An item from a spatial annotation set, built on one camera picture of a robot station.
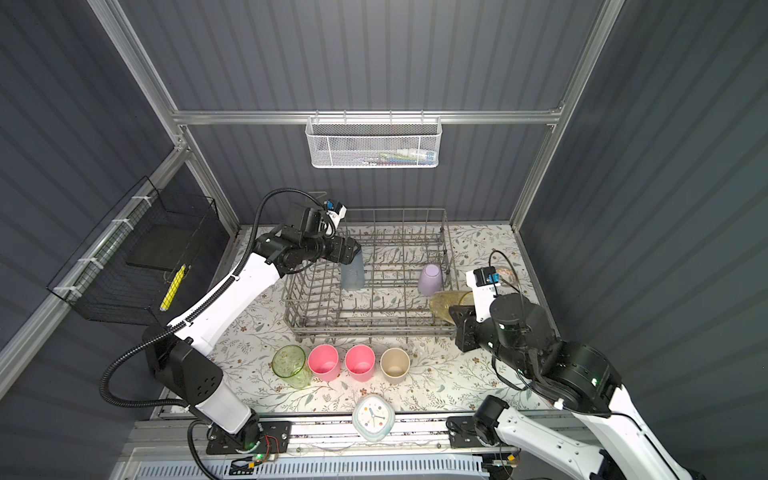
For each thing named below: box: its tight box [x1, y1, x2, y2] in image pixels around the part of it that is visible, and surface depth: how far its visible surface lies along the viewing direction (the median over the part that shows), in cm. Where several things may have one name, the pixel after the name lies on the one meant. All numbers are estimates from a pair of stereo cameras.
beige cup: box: [380, 347, 411, 385], surface depth 85 cm
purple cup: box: [418, 264, 443, 297], surface depth 91 cm
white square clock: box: [352, 394, 396, 442], surface depth 75 cm
